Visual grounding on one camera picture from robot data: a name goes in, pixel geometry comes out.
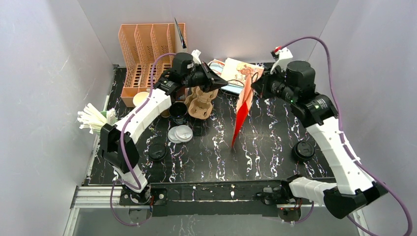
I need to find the brown pulp cup carrier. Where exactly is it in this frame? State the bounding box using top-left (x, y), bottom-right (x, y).
top-left (184, 87), bottom-right (218, 120)

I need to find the orange paper bag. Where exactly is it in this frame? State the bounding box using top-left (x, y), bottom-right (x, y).
top-left (231, 73), bottom-right (257, 147)

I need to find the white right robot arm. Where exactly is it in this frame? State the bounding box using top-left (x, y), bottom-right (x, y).
top-left (251, 47), bottom-right (387, 219)

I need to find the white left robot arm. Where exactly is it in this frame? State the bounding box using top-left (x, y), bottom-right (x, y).
top-left (98, 52), bottom-right (228, 194)

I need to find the light blue paper bag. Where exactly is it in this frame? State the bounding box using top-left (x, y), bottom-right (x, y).
top-left (208, 59), bottom-right (243, 95)

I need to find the grey folder in organizer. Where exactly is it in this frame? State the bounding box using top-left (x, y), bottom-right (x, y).
top-left (174, 18), bottom-right (187, 53)

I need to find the black paper cup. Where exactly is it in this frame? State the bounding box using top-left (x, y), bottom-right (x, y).
top-left (169, 102), bottom-right (188, 125)

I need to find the orange plastic file organizer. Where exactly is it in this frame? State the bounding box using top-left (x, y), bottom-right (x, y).
top-left (119, 23), bottom-right (187, 108)

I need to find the white cup lid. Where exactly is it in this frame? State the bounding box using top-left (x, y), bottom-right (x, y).
top-left (175, 125), bottom-right (193, 142)

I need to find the white cup lid underneath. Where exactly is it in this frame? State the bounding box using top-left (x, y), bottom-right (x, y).
top-left (168, 126), bottom-right (181, 144)

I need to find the black cup lid right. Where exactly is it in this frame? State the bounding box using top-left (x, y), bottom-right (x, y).
top-left (291, 141), bottom-right (315, 163)

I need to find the black cup lid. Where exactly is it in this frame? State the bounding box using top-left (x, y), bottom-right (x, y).
top-left (291, 141), bottom-right (315, 163)
top-left (148, 143), bottom-right (168, 162)

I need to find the black cup lid left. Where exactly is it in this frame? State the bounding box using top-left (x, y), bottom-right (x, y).
top-left (148, 143), bottom-right (168, 162)

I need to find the white wrapped straws bundle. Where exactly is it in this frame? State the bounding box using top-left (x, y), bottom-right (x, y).
top-left (77, 103), bottom-right (118, 135)

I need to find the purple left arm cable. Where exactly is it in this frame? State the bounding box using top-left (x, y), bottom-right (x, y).
top-left (110, 53), bottom-right (178, 227)

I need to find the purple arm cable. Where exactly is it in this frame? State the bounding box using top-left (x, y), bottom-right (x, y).
top-left (110, 53), bottom-right (178, 227)
top-left (278, 35), bottom-right (414, 236)

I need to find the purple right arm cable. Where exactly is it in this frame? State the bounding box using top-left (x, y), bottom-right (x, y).
top-left (278, 35), bottom-right (414, 236)

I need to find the aluminium rail frame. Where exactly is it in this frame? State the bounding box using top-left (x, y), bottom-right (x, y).
top-left (64, 180), bottom-right (363, 236)

